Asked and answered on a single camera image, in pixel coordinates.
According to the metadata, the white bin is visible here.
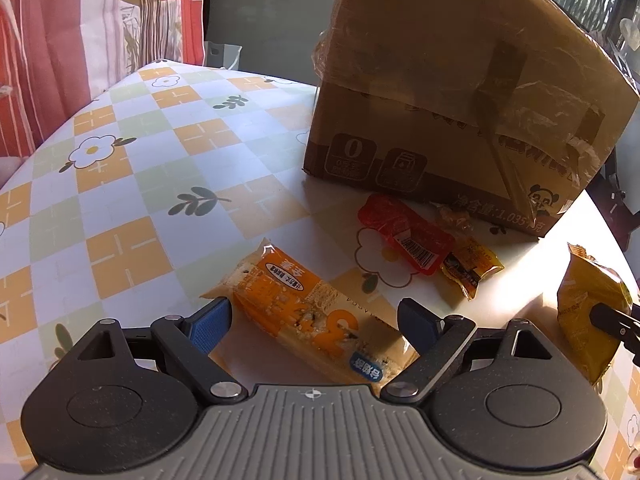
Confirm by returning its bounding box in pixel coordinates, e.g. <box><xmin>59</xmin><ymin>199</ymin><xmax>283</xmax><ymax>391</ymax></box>
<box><xmin>204</xmin><ymin>41</ymin><xmax>244</xmax><ymax>72</ymax></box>

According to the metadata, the yellow snack bag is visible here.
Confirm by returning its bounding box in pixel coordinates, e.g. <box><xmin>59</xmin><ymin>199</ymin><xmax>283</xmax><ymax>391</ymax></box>
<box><xmin>556</xmin><ymin>242</ymin><xmax>635</xmax><ymax>386</ymax></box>

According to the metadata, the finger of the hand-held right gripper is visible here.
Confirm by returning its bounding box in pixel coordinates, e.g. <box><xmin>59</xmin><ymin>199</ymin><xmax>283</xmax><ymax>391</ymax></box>
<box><xmin>589</xmin><ymin>302</ymin><xmax>640</xmax><ymax>356</ymax></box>

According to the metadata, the small wrapped candy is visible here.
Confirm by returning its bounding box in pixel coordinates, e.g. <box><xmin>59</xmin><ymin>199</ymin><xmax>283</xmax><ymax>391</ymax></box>
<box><xmin>432</xmin><ymin>203</ymin><xmax>475</xmax><ymax>235</ymax></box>

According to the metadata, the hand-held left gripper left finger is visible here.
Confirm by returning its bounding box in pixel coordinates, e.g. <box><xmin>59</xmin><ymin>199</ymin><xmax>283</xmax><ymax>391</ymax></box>
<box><xmin>75</xmin><ymin>297</ymin><xmax>249</xmax><ymax>405</ymax></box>

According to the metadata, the taped cardboard box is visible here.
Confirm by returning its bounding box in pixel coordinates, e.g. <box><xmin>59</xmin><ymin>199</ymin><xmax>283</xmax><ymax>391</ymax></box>
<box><xmin>301</xmin><ymin>0</ymin><xmax>640</xmax><ymax>240</ymax></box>

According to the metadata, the printed cloth backdrop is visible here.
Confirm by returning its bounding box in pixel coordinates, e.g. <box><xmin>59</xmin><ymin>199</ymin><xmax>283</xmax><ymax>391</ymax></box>
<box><xmin>0</xmin><ymin>0</ymin><xmax>208</xmax><ymax>161</ymax></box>

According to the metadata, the floral checked tablecloth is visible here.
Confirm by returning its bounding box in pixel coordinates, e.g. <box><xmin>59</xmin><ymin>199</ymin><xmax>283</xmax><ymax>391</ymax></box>
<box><xmin>0</xmin><ymin>59</ymin><xmax>640</xmax><ymax>476</ymax></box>

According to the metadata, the red snack packet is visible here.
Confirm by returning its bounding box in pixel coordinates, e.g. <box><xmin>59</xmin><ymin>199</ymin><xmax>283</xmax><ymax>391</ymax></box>
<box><xmin>357</xmin><ymin>194</ymin><xmax>456</xmax><ymax>277</ymax></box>

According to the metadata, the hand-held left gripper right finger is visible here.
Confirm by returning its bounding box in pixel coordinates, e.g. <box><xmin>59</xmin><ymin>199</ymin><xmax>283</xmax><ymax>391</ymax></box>
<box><xmin>382</xmin><ymin>297</ymin><xmax>553</xmax><ymax>403</ymax></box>

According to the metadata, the small yellow snack packet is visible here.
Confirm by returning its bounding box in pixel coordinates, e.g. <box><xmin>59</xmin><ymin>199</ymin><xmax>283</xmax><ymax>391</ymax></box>
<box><xmin>440</xmin><ymin>236</ymin><xmax>506</xmax><ymax>301</ymax></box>

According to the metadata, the orange sandwich cracker packet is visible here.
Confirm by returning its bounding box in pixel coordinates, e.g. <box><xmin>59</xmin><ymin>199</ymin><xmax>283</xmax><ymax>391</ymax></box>
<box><xmin>200</xmin><ymin>237</ymin><xmax>420</xmax><ymax>386</ymax></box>

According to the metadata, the black exercise bike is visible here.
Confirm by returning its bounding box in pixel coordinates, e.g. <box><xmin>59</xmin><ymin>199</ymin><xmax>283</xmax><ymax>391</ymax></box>
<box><xmin>587</xmin><ymin>155</ymin><xmax>640</xmax><ymax>251</ymax></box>

